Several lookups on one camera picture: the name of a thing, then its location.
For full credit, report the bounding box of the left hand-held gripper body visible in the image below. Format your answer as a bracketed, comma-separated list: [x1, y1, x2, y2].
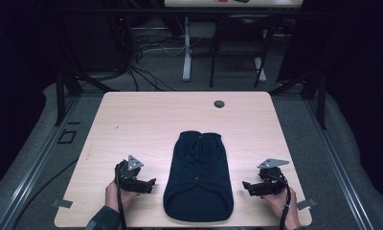
[114, 154, 149, 194]

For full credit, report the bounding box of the grey metal floor rail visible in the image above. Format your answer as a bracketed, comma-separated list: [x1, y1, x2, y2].
[0, 95, 82, 230]
[305, 97, 376, 230]

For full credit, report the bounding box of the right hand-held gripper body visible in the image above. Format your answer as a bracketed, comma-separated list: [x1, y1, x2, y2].
[256, 157, 289, 196]

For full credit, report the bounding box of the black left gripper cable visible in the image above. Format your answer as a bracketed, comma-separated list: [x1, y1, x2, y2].
[114, 166, 128, 230]

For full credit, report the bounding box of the black floor cable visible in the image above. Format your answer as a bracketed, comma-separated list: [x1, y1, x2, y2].
[11, 156, 80, 230]

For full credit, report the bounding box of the black metal chair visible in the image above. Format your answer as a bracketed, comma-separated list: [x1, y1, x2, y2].
[209, 13, 277, 89]

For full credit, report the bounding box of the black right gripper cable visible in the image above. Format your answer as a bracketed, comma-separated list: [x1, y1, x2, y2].
[269, 174, 293, 230]

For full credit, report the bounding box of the person's left hand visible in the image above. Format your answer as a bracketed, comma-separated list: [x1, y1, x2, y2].
[104, 179, 140, 214]

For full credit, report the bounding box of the dark navy hooded garment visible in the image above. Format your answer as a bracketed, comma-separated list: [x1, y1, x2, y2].
[162, 129, 235, 223]

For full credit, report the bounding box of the black metal stand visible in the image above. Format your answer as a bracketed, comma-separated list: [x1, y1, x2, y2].
[50, 18, 121, 127]
[269, 60, 328, 130]

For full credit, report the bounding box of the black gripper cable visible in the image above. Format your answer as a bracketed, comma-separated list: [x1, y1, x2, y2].
[269, 174, 293, 230]
[114, 166, 128, 230]

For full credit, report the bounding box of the bundle of floor cables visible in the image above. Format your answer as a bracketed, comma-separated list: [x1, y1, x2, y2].
[116, 17, 203, 93]

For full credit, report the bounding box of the person's right hand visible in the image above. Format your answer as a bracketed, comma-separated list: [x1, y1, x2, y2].
[261, 186, 302, 230]

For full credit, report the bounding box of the grey metal table bracket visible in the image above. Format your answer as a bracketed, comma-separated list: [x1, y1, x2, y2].
[50, 198, 74, 209]
[296, 197, 317, 212]

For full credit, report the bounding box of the white desk with legs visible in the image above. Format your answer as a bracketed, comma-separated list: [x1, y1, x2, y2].
[164, 0, 304, 83]

